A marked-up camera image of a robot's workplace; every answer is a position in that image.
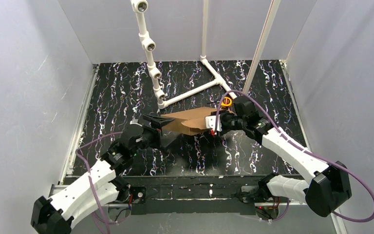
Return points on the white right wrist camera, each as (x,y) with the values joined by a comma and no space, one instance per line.
(213,123)

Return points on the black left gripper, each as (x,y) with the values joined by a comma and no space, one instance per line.
(149,126)

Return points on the white PVC pipe frame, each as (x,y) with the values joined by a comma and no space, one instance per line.
(139,7)

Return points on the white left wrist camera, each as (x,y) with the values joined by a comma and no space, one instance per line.
(134,122)

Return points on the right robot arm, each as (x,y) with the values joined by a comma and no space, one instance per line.
(323,187)

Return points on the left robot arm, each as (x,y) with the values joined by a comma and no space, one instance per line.
(101,184)

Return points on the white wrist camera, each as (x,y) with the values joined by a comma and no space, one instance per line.
(213,123)
(134,122)

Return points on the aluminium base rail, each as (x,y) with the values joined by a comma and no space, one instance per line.
(323,186)

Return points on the brown cardboard box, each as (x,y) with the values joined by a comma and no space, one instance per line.
(189,122)

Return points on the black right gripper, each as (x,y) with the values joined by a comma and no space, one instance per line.
(222,121)

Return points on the yellow tape measure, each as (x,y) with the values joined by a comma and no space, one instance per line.
(226,102)

